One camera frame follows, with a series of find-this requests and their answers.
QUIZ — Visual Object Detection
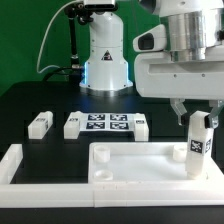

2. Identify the marker tag sheet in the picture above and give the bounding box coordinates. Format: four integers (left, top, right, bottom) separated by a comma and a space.
80, 113, 134, 132

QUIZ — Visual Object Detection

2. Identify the white desk tabletop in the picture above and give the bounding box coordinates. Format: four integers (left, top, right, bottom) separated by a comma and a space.
87, 141, 224, 185

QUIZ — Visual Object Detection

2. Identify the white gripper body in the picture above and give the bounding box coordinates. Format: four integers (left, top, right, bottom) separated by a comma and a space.
134, 49, 224, 100

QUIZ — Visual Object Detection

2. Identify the white U-shaped obstacle frame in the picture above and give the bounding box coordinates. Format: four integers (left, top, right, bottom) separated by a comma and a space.
0, 144, 224, 208

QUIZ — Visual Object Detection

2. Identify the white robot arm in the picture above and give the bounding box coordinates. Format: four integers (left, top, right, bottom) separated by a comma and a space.
133, 0, 224, 128

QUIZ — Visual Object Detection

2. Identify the white cable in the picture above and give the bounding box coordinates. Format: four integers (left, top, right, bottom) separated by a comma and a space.
36, 0, 81, 76

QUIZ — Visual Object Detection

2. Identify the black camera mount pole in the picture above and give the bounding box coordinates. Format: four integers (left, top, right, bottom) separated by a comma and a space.
64, 3, 91, 84

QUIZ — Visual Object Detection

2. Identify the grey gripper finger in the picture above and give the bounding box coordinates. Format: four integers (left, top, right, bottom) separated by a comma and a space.
170, 98, 186, 125
205, 100, 224, 128

